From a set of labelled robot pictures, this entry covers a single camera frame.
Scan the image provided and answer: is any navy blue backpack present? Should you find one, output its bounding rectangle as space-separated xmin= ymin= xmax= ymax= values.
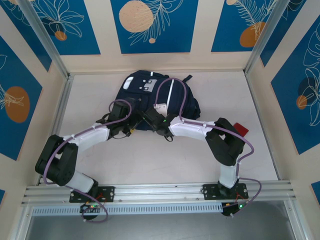
xmin=115 ymin=69 xmax=202 ymax=132

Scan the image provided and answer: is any red flat case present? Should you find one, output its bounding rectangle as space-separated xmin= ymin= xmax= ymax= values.
xmin=233 ymin=122 xmax=250 ymax=138

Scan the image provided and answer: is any small controller board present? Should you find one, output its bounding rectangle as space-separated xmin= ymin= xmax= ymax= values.
xmin=221 ymin=201 xmax=250 ymax=218
xmin=79 ymin=202 xmax=101 ymax=214

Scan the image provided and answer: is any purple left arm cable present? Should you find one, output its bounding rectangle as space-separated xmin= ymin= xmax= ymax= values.
xmin=42 ymin=99 xmax=133 ymax=224

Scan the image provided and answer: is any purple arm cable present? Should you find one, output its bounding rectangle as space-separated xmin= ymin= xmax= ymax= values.
xmin=42 ymin=99 xmax=133 ymax=224
xmin=154 ymin=77 xmax=263 ymax=219

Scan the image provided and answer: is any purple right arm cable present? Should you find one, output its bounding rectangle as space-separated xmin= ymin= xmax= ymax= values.
xmin=154 ymin=77 xmax=263 ymax=219

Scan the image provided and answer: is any aluminium side rail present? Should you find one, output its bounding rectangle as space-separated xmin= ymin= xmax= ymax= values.
xmin=37 ymin=74 xmax=75 ymax=186
xmin=243 ymin=71 xmax=282 ymax=181

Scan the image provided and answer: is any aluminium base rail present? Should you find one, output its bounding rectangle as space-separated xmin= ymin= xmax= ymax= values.
xmin=23 ymin=179 xmax=293 ymax=204

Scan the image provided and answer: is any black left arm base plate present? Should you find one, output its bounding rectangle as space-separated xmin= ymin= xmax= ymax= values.
xmin=69 ymin=185 xmax=116 ymax=203

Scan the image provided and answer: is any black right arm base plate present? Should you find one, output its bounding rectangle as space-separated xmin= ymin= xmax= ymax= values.
xmin=201 ymin=182 xmax=250 ymax=201

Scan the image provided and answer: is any white slotted cable duct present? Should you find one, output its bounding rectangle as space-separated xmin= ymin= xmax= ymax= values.
xmin=32 ymin=201 xmax=224 ymax=218

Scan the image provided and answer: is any aluminium frame post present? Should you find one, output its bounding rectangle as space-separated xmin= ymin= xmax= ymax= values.
xmin=18 ymin=0 xmax=70 ymax=79
xmin=283 ymin=198 xmax=310 ymax=240
xmin=9 ymin=199 xmax=35 ymax=240
xmin=244 ymin=0 xmax=286 ymax=76

